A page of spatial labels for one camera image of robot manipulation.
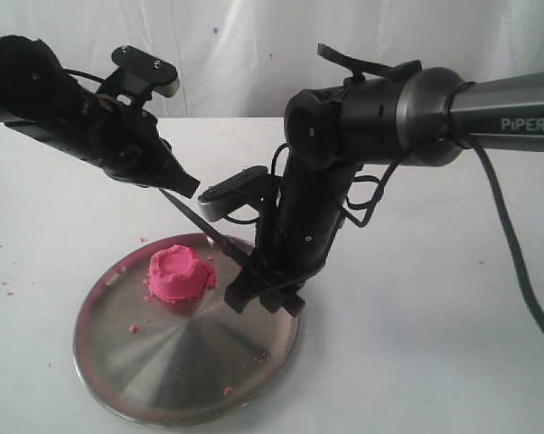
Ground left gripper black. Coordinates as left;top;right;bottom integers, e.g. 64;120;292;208
72;90;201;198

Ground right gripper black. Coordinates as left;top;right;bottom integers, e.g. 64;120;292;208
224;157;358;316

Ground black knife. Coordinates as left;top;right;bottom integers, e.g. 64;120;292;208
159;189;256;272

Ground pink play dough lump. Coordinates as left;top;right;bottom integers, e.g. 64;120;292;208
144;244;217;304

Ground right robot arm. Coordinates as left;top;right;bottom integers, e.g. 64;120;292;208
225;67;544;315

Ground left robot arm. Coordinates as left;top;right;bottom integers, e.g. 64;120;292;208
0;35;200;198

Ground round steel plate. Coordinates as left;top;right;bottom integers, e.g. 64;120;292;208
73;233;299;427

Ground white backdrop sheet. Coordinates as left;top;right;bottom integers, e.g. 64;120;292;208
0;1;544;118

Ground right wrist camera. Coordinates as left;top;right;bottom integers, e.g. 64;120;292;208
198;165;280;222

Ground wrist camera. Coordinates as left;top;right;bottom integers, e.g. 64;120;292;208
198;165;280;222
111;45;180;98

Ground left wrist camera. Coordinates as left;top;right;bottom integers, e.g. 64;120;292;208
111;45;180;98

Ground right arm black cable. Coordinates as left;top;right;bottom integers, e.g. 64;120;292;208
271;43;544;354

